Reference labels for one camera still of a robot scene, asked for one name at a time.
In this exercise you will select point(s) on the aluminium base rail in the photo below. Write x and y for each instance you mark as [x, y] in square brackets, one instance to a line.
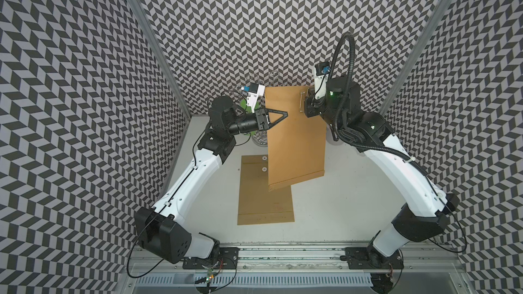
[324, 265]

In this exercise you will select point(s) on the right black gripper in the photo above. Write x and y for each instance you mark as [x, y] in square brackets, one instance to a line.
[310, 109]

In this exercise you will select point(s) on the brown kraft file bag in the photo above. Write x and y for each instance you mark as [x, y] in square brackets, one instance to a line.
[297, 145]

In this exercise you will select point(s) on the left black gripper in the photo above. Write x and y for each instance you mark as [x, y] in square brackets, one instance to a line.
[262, 117]

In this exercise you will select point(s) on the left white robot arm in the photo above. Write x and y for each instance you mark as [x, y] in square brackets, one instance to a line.
[160, 228]

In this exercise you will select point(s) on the chrome wire glass rack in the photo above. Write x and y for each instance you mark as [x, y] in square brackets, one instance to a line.
[260, 138]

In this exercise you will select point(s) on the green plastic wine glass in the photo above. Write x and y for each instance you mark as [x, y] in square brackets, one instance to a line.
[244, 106]

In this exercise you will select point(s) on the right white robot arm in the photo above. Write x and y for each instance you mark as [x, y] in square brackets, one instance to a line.
[427, 209]

